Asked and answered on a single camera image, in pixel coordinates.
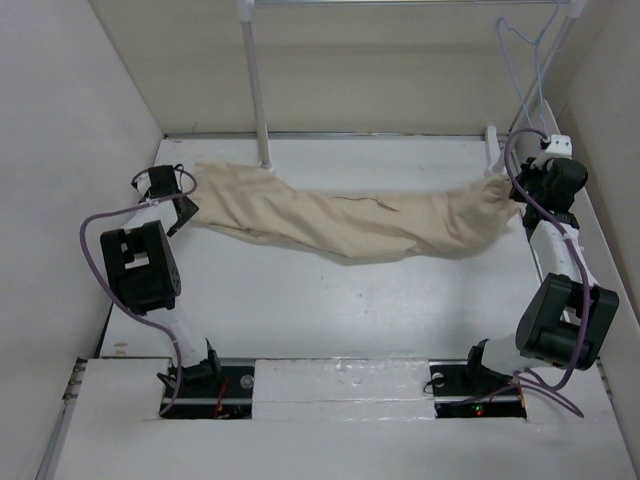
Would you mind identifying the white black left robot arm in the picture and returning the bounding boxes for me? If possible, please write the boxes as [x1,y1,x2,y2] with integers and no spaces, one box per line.
[100,165,223,397]

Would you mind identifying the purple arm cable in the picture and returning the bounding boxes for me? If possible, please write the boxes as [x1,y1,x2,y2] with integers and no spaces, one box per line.
[79,167,200,416]
[439,128,601,420]

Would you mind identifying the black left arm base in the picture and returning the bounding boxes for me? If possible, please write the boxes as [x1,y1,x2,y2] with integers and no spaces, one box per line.
[158,362,255,420]

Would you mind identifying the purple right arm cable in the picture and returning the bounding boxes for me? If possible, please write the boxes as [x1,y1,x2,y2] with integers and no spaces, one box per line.
[439,128,601,420]

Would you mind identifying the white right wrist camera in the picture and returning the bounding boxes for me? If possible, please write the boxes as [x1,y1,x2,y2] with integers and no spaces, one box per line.
[540,134,573,159]

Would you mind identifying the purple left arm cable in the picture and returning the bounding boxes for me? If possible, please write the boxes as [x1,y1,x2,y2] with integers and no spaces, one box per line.
[79,167,200,416]

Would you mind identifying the beige trousers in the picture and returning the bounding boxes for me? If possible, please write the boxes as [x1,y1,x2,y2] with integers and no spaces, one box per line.
[192,162,519,261]

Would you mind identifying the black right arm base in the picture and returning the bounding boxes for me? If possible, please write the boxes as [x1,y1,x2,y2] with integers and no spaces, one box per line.
[423,360,527,419]

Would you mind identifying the white clothes rack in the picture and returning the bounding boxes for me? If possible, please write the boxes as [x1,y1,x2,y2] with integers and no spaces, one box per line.
[236,1,587,171]

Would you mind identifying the light blue wire hanger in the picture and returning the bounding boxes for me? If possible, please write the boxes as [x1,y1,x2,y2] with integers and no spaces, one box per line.
[495,1,564,131]

